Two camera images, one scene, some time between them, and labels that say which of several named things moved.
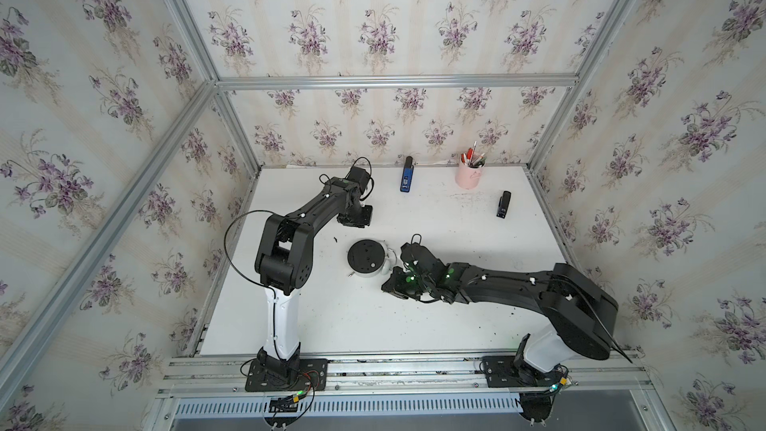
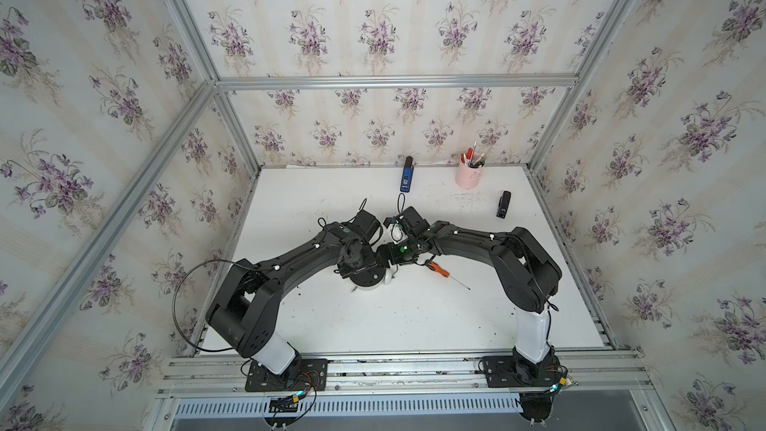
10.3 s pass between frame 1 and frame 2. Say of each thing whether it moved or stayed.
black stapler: stayed
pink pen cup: stayed
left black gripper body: moved
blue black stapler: stayed
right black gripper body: moved
